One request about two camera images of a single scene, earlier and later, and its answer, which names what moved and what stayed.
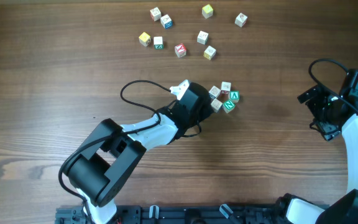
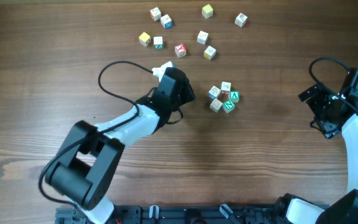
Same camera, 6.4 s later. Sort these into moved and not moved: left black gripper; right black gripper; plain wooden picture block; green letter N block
Moved: left black gripper
Not moved: right black gripper; green letter N block; plain wooden picture block
